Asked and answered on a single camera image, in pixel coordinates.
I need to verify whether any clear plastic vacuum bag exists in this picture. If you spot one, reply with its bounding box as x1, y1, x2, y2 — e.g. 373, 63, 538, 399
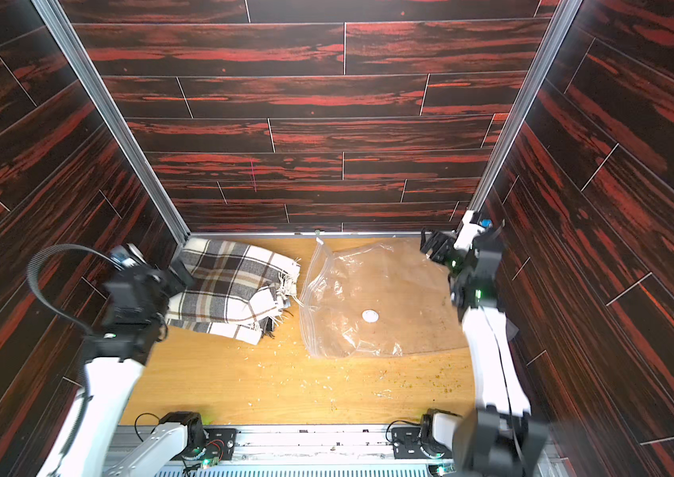
298, 238, 467, 359

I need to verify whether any brown cream checked scarf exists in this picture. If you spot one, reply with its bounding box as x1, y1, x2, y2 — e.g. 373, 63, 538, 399
166, 238, 300, 345

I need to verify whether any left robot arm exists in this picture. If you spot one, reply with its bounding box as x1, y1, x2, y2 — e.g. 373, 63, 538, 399
26, 244, 207, 476

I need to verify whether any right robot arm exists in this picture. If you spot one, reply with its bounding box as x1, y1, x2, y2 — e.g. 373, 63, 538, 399
420, 211, 549, 476

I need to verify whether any white vacuum bag valve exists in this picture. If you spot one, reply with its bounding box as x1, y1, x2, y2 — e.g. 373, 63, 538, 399
361, 309, 380, 323

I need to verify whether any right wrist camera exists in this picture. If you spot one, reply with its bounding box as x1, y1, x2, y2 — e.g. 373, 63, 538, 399
453, 210, 492, 252

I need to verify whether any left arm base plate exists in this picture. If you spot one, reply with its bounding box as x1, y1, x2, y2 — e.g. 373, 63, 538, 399
170, 427, 238, 463

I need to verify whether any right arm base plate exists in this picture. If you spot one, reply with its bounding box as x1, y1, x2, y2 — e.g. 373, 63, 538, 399
386, 423, 452, 460

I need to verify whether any aluminium front rail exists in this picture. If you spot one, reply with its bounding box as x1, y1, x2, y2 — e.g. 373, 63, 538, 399
103, 424, 571, 477

